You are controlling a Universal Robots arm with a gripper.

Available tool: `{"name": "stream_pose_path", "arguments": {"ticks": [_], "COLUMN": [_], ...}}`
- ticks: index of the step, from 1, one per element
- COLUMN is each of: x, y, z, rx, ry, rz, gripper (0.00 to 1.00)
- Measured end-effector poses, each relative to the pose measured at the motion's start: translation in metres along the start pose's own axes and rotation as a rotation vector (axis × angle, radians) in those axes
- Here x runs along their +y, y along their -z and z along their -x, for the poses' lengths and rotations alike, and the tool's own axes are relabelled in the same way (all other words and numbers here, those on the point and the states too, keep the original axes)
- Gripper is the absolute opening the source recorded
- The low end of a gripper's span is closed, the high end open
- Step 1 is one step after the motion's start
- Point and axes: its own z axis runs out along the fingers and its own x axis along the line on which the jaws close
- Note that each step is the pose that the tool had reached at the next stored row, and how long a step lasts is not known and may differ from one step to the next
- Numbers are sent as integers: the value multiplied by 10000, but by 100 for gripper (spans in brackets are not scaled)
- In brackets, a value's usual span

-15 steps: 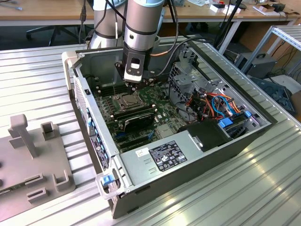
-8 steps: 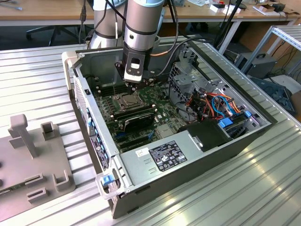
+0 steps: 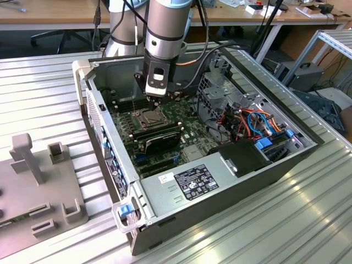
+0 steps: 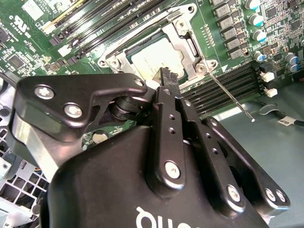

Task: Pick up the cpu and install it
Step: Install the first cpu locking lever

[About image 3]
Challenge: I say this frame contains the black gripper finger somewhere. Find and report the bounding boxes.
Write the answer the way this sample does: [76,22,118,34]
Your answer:
[134,70,147,96]
[150,82,182,111]

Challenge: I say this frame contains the silver CPU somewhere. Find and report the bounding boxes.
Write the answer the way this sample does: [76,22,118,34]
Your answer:
[145,111,162,124]

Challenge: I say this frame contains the black RAM slot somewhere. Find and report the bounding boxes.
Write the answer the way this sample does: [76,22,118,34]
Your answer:
[112,95,146,103]
[131,126,184,141]
[114,96,151,106]
[117,100,151,109]
[119,103,151,113]
[129,122,181,136]

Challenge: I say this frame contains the green motherboard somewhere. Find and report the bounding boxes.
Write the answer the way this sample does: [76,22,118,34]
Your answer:
[106,89,225,179]

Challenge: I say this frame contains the black expansion card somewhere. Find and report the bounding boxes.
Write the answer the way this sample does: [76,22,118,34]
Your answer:
[142,131,183,155]

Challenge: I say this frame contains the silver drive cage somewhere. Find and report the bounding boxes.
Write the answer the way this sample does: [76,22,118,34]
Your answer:
[196,71,250,130]

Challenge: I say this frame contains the silver chipset heatsink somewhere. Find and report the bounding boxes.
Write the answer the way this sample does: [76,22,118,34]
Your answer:
[182,144,206,163]

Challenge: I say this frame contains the black expansion slot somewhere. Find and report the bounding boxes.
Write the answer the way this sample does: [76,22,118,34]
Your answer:
[140,162,178,177]
[134,155,177,169]

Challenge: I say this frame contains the black office chair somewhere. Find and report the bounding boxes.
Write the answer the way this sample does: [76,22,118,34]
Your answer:
[29,29,93,55]

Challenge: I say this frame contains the silver power supply unit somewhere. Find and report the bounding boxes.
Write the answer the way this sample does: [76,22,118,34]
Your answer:
[139,152,240,221]

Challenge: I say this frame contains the small white box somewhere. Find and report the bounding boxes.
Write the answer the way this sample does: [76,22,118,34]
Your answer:
[245,4,266,16]

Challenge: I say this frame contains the blue disk carrier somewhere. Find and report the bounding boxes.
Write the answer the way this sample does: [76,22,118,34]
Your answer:
[254,138,275,151]

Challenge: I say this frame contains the wooden desk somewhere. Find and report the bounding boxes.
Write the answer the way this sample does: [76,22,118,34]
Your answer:
[0,0,111,31]
[192,0,352,31]

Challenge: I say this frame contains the blue case latch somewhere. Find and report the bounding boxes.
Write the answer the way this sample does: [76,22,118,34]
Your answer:
[117,205,135,220]

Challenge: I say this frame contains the grey open PC case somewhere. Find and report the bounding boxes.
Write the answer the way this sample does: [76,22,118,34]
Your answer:
[71,46,327,256]

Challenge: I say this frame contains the dark panel with fan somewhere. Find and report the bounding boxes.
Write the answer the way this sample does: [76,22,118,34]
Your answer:
[291,88,346,135]

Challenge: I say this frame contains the open cardboard box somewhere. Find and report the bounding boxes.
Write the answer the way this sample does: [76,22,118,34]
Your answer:
[295,3,322,19]

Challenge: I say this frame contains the grey parts rack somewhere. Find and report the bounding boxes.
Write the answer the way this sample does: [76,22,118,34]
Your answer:
[0,133,89,250]

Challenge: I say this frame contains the brown cardboard box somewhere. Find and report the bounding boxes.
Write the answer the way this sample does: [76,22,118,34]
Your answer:
[338,106,352,136]

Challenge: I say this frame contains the green RAM stick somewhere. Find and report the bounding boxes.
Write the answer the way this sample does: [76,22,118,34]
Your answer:
[0,216,30,228]

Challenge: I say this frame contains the black camera bracket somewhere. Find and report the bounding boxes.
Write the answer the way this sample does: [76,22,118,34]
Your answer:
[146,60,171,89]

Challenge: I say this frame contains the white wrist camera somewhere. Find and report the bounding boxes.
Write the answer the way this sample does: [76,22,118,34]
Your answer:
[145,82,169,97]

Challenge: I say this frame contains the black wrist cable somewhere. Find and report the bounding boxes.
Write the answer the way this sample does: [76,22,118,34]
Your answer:
[181,0,252,90]

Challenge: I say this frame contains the orange wire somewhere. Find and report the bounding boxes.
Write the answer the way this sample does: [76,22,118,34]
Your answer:
[218,108,250,138]

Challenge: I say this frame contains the blue wire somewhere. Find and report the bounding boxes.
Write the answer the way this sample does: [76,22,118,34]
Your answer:
[255,109,276,136]
[246,112,266,138]

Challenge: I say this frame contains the black box with handle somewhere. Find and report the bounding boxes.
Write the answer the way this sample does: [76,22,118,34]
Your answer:
[274,62,325,93]

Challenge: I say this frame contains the aluminium frame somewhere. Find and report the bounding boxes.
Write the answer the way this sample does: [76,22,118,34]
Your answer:
[282,29,352,89]

